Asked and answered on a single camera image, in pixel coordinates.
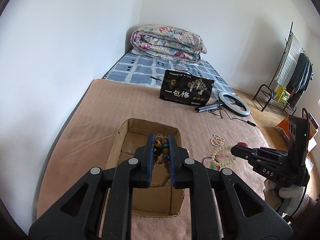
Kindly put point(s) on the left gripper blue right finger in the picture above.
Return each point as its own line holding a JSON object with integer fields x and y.
{"x": 173, "y": 153}

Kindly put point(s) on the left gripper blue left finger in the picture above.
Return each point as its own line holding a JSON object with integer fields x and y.
{"x": 150, "y": 155}

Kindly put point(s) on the blue bangle with red string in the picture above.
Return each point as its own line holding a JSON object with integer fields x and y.
{"x": 214, "y": 162}

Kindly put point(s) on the red strap wristwatch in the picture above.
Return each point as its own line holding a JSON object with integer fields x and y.
{"x": 243, "y": 144}

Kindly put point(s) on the orange covered low table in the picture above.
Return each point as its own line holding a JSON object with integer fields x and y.
{"x": 283, "y": 127}

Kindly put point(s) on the stacked boxes on table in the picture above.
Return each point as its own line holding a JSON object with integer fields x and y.
{"x": 314, "y": 126}

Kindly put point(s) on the pink bed blanket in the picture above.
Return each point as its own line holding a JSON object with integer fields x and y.
{"x": 87, "y": 139}

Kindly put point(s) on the black folded tripod stand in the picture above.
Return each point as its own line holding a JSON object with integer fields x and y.
{"x": 210, "y": 107}

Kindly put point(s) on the open cardboard box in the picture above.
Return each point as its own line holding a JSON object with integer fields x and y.
{"x": 138, "y": 138}

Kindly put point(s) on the black plum snack bag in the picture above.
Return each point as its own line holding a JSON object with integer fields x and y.
{"x": 185, "y": 88}

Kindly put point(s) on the yellow green box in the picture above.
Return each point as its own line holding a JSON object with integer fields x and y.
{"x": 282, "y": 95}

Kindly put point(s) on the blue checked bed sheet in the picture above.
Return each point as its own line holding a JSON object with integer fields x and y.
{"x": 147, "y": 71}

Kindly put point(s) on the black clothes rack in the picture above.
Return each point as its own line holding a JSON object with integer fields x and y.
{"x": 266, "y": 94}

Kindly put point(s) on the dark hanging clothes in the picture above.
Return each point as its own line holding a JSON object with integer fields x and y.
{"x": 300, "y": 79}

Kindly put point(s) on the folded floral quilt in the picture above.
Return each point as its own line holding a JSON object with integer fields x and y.
{"x": 167, "y": 42}

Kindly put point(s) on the striped hanging cloth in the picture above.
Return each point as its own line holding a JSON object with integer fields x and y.
{"x": 289, "y": 61}

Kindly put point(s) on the white ring light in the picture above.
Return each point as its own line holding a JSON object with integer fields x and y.
{"x": 234, "y": 104}

